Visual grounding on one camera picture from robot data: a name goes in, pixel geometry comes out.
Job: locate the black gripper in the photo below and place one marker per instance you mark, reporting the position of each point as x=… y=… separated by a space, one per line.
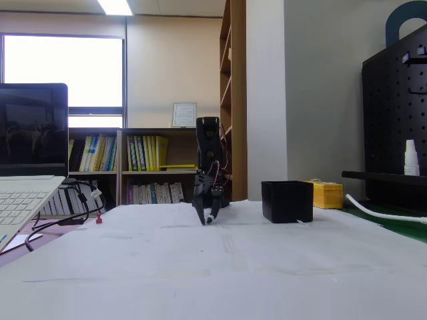
x=202 y=190

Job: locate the small red object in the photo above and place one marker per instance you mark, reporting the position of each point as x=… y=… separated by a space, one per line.
x=98 y=219

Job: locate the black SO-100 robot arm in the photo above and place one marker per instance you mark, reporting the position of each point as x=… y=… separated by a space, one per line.
x=208 y=146

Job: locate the black square bin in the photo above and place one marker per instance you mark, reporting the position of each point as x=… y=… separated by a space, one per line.
x=287 y=201

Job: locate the yellow cardboard box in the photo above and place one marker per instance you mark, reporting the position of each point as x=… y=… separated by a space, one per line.
x=328 y=196

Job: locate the flat-lying yellow book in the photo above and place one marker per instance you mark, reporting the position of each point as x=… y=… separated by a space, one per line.
x=178 y=166

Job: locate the white paper sheet cover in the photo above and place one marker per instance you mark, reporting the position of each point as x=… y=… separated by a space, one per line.
x=213 y=266

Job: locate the dark wooden low bookshelf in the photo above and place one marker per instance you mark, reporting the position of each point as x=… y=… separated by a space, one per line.
x=180 y=150
x=95 y=130

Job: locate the upright yellow book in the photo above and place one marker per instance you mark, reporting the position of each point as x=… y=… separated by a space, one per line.
x=162 y=151

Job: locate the framed white certificate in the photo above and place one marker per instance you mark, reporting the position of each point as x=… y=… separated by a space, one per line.
x=184 y=115

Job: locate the tall brown wooden bookshelf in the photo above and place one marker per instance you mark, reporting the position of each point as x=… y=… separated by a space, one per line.
x=238 y=100

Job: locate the white card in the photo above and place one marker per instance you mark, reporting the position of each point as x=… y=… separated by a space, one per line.
x=23 y=241

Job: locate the white laptop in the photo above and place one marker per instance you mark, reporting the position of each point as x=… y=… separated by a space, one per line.
x=33 y=133

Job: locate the green desk mat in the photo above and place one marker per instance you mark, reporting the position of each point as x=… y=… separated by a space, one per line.
x=400 y=225

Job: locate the black pegboard stand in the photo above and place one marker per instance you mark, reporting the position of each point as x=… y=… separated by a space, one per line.
x=387 y=116

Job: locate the white dropper bottle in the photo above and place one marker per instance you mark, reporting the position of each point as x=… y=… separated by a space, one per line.
x=411 y=163

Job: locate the ceiling light panel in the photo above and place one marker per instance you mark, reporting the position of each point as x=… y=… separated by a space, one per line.
x=115 y=6

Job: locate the teal arch-shaped panel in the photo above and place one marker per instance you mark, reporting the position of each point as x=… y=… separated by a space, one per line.
x=393 y=23

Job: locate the window with dark frame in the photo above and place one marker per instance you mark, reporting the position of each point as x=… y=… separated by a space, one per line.
x=63 y=70

